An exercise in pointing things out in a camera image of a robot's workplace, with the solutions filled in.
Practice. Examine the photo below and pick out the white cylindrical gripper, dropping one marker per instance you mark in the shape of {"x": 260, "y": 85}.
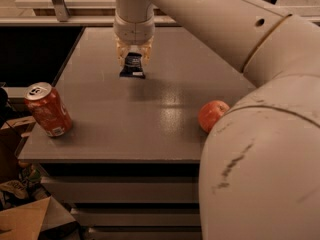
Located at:
{"x": 133, "y": 29}

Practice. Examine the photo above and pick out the dark blue rxbar wrapper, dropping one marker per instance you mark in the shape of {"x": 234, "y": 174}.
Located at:
{"x": 133, "y": 66}

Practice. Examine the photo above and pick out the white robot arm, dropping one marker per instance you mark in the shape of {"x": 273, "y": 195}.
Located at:
{"x": 259, "y": 176}

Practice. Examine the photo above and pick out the red coke can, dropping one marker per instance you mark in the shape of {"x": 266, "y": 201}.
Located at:
{"x": 47, "y": 108}

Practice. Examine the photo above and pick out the red apple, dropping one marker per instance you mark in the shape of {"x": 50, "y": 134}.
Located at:
{"x": 210, "y": 113}

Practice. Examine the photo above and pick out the grey drawer cabinet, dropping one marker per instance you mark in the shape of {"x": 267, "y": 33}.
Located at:
{"x": 129, "y": 167}

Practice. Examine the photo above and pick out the brown cardboard box left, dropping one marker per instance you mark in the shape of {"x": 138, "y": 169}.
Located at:
{"x": 13, "y": 135}

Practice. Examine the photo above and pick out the clutter pile on floor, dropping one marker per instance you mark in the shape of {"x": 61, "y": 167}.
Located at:
{"x": 23, "y": 190}

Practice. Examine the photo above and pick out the cardboard box lower left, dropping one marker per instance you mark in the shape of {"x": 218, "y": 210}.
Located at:
{"x": 26, "y": 222}

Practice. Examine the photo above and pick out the metal frame rail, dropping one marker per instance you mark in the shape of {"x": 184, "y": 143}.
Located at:
{"x": 63, "y": 17}

